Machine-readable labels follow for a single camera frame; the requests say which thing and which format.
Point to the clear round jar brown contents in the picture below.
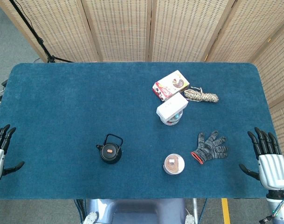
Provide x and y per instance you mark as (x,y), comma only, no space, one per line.
(174,164)

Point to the black tripod stand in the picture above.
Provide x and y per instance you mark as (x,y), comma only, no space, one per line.
(34,35)

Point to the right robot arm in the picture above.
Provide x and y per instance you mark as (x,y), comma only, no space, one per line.
(279,205)

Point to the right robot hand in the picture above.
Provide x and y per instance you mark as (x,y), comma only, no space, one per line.
(271,164)

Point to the white rectangular box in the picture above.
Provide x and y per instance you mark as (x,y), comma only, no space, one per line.
(172,106)

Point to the grey striped knit glove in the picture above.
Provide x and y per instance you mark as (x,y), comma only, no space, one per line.
(210,148)

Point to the black round lid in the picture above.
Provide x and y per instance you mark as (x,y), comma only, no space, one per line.
(109,151)

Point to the woven folding screen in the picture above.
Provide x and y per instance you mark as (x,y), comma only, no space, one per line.
(155,30)

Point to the colourful printed snack box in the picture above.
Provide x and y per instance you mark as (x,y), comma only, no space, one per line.
(171,85)

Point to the black cast iron teapot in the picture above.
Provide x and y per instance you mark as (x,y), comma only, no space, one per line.
(110,150)

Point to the white printed round tub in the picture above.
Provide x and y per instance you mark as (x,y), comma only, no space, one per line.
(172,120)

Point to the blue grey robot torso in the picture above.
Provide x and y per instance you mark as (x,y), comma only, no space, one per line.
(137,211)

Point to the blue table mat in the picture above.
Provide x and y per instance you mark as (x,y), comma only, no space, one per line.
(132,130)

